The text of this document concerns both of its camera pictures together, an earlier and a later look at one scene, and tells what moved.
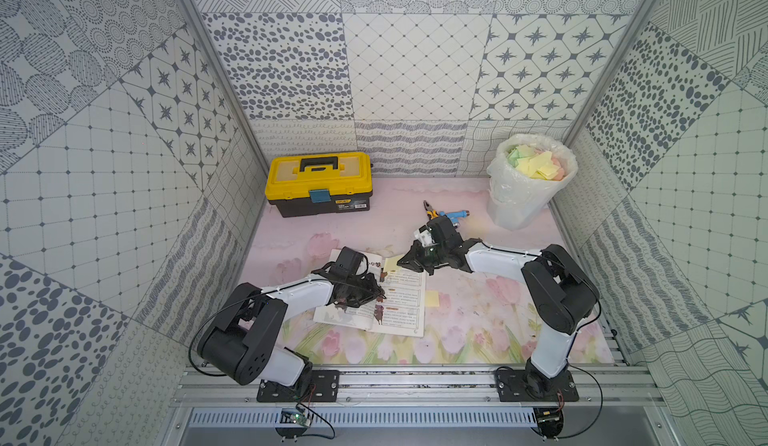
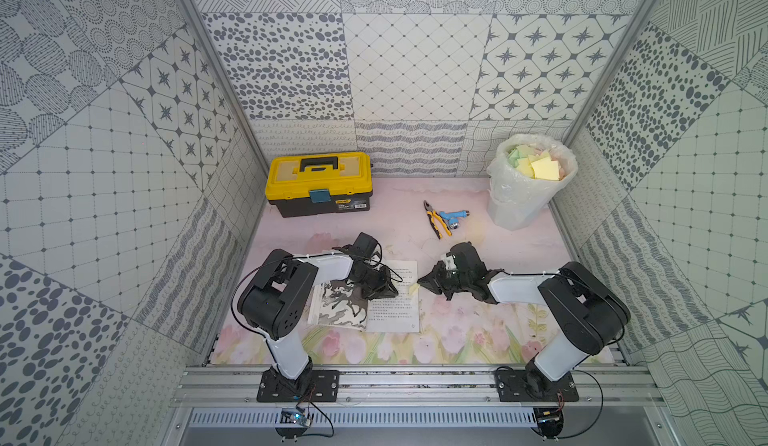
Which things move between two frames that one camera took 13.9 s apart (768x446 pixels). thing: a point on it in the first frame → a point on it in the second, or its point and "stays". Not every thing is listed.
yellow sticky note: (391, 263) → (546, 169)
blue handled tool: (455, 216) stays
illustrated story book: (401, 311) stays
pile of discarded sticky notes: (537, 163) stays
